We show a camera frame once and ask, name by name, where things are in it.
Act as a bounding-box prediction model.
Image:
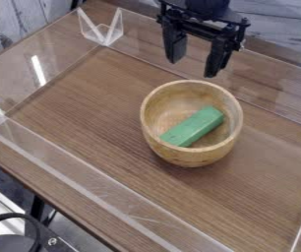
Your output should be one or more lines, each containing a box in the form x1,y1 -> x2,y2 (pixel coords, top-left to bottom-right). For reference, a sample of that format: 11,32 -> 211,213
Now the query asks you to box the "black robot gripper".
158,0 -> 252,78

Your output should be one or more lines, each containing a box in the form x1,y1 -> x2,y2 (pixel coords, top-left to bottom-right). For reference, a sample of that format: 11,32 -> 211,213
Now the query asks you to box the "clear acrylic tray wall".
0,1 -> 301,252

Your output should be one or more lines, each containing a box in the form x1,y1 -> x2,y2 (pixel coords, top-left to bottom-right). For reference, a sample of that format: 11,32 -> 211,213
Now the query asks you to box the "black metal base plate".
0,215 -> 82,252

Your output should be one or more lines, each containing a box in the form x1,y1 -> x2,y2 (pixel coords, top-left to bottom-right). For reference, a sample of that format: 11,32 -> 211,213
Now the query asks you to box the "clear acrylic corner bracket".
78,8 -> 123,46

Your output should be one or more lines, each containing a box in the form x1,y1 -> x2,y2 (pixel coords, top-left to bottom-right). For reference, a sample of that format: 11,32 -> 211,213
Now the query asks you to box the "black table leg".
31,196 -> 46,221

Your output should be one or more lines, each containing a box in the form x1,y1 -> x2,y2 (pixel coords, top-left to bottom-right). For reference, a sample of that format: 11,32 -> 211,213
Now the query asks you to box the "green rectangular block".
161,106 -> 225,148

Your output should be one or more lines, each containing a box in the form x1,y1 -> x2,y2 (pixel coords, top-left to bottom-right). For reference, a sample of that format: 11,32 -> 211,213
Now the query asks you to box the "black cable loop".
0,212 -> 44,252

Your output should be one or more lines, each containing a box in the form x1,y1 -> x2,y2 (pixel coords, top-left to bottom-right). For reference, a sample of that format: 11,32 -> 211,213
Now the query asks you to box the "light wooden bowl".
140,80 -> 243,167

